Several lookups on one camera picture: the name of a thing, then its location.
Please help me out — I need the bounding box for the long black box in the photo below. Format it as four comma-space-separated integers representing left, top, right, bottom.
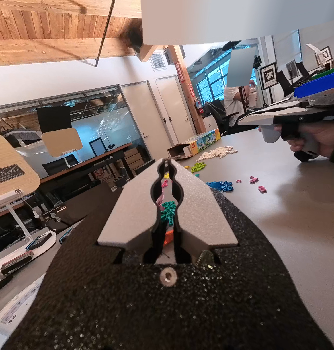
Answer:
1, 250, 34, 274

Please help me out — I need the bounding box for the black white marker board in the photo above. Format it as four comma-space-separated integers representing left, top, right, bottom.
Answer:
259, 62, 278, 90
315, 46, 333, 66

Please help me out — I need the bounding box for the dark wooden meeting table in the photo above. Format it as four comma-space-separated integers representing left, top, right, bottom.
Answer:
40, 142, 133, 186

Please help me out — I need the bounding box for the white wall vent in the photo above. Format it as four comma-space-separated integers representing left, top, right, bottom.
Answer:
150, 52, 166, 71

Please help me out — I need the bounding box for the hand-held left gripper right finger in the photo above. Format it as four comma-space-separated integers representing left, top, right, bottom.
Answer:
168, 160, 238, 250

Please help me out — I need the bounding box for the person's right hand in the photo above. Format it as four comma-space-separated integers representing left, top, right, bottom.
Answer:
274, 118, 334, 158

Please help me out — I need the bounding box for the wooden support post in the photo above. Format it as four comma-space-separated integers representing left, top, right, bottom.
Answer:
168, 45, 207, 134

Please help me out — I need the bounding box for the pile of teal lego pieces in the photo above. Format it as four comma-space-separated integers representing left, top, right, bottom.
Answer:
160, 201, 176, 226

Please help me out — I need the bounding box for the pile of yellow lego pieces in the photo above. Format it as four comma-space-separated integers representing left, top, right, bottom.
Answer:
164, 165, 190, 179

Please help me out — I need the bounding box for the black office chair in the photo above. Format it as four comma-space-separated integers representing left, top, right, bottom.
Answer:
204, 100, 238, 136

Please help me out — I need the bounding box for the tan rounded panel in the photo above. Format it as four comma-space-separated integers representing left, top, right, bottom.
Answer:
42, 128, 83, 158

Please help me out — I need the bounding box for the white instruction booklet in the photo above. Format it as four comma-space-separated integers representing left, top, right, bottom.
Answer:
0, 273, 46, 334

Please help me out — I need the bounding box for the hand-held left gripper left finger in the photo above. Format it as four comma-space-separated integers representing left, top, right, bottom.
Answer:
97, 159, 167, 250

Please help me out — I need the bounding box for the blue plastic bin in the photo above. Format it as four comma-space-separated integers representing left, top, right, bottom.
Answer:
294, 71, 334, 99

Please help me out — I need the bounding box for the pile of blue lego pieces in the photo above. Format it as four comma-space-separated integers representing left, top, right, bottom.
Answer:
206, 180, 234, 192

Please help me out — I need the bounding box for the lego set cardboard box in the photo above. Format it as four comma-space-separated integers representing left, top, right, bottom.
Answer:
167, 129, 221, 160

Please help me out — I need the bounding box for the white door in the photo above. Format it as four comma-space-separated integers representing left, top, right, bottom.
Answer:
120, 81, 173, 162
155, 75, 196, 137

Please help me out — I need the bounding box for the green plastic bin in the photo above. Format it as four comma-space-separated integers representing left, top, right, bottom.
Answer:
312, 67, 334, 80

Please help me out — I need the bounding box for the pile of white lego pieces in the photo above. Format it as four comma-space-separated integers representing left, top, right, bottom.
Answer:
196, 146, 238, 162

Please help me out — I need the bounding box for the light wooden side table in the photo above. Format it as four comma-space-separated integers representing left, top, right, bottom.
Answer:
0, 131, 41, 197

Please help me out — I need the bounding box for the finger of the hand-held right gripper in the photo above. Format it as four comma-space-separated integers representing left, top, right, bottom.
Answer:
252, 100, 301, 112
238, 107, 307, 126

